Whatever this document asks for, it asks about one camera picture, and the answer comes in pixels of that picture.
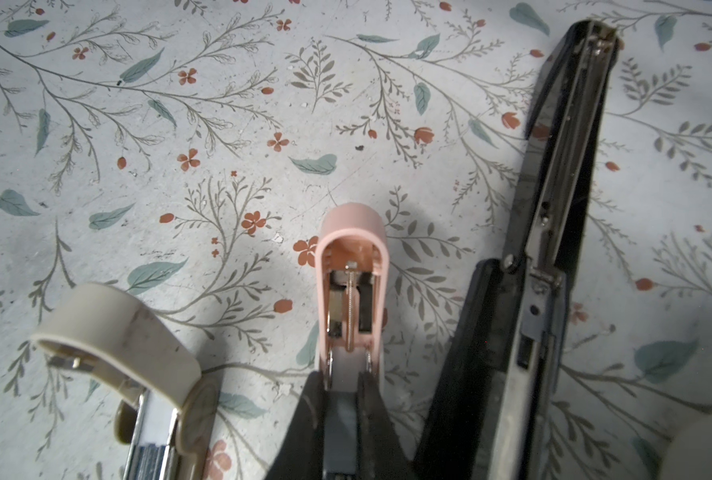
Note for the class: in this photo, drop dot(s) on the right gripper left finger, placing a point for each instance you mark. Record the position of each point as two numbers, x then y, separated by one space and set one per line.
301 453

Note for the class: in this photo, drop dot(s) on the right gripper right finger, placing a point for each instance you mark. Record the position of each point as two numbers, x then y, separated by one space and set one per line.
379 452

